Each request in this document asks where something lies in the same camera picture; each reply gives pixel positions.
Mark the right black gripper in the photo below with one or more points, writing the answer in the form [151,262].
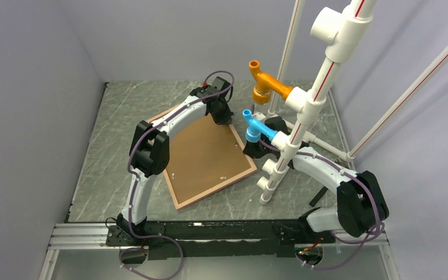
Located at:
[251,149]

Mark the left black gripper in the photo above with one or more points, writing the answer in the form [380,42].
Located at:
[226,118]

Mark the pink picture frame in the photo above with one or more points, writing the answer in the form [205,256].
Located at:
[205,158]

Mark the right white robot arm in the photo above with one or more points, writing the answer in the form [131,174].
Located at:
[360,207]

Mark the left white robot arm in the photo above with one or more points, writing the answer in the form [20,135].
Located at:
[150,149]

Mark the blue pipe fitting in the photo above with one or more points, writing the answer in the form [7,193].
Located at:
[256,128]

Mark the orange pipe fitting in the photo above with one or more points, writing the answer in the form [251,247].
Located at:
[266,84]

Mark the black flat bar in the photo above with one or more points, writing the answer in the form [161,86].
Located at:
[320,194]

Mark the white pvc pipe stand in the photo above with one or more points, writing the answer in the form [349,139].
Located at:
[341,31]

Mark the white diagonal pipe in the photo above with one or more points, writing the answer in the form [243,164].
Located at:
[427,74]

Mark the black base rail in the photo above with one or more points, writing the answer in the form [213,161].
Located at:
[273,237]

